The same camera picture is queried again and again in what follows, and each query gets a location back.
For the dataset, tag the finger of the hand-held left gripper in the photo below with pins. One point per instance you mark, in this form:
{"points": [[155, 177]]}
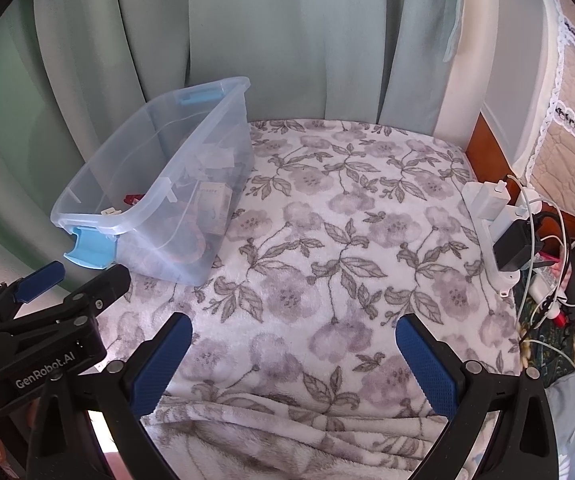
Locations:
{"points": [[42, 278], [109, 282]]}

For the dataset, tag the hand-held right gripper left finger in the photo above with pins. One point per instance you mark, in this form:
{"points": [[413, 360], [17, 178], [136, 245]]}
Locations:
{"points": [[162, 365]]}

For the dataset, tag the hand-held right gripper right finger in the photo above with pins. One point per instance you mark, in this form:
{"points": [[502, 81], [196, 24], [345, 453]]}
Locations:
{"points": [[425, 365]]}

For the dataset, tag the red hair claw clip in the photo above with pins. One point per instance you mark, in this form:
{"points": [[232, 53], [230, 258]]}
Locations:
{"points": [[135, 199]]}

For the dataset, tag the clear plastic storage container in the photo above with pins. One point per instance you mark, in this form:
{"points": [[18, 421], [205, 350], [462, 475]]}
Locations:
{"points": [[192, 242]]}

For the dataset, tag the cotton swab packet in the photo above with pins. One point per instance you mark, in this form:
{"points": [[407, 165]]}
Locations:
{"points": [[212, 205]]}

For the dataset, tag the white power strip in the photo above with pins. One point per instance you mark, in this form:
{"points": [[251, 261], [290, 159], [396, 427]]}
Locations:
{"points": [[490, 240]]}

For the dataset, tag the black charger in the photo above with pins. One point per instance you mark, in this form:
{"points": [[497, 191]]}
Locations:
{"points": [[515, 246]]}

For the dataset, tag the floral grey blanket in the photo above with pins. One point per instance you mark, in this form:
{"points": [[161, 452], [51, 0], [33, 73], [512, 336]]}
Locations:
{"points": [[317, 260]]}

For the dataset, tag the white charger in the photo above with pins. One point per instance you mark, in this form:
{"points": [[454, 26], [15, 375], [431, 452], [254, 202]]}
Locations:
{"points": [[487, 195]]}

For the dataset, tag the brown wooden nightstand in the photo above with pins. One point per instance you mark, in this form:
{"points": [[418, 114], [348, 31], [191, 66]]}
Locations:
{"points": [[487, 152]]}

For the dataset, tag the grey padded headboard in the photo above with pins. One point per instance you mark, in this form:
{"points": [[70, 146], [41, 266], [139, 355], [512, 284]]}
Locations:
{"points": [[512, 85]]}

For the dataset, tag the pale green curtain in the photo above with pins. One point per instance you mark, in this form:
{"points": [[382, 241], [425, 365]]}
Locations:
{"points": [[267, 35]]}

